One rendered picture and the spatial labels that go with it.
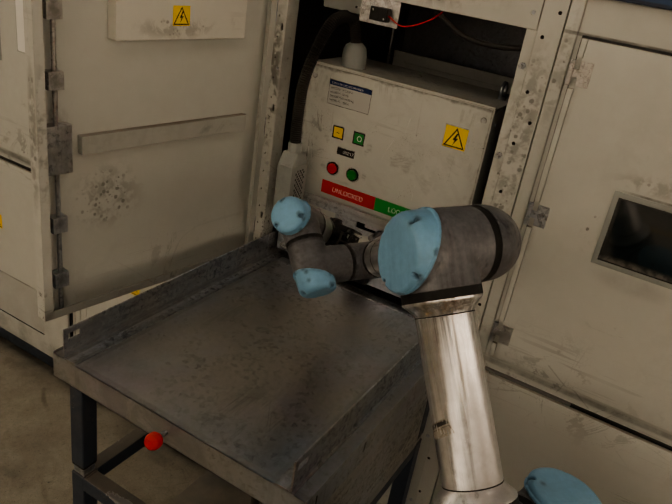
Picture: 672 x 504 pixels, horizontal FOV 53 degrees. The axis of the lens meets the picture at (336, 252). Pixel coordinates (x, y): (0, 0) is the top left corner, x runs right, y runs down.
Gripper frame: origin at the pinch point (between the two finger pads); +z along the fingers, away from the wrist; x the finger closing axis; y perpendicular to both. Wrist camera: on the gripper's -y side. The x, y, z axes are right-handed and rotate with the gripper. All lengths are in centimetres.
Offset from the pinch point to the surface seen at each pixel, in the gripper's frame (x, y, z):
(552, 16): 56, 32, -20
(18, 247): -42, -136, 35
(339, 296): -11.8, -1.4, 13.7
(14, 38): 23, -132, -2
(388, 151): 25.7, 0.6, 2.4
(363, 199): 13.5, -3.8, 9.5
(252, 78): 30.6, -36.8, -8.6
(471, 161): 28.7, 21.5, 0.5
